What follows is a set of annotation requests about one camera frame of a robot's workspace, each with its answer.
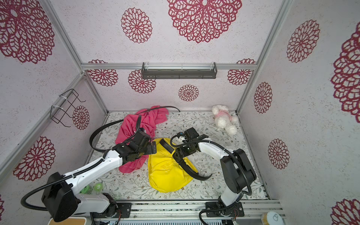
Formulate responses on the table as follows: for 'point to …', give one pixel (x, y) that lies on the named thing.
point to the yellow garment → (166, 175)
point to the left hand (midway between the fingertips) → (149, 147)
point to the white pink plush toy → (223, 119)
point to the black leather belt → (99, 149)
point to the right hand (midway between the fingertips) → (180, 151)
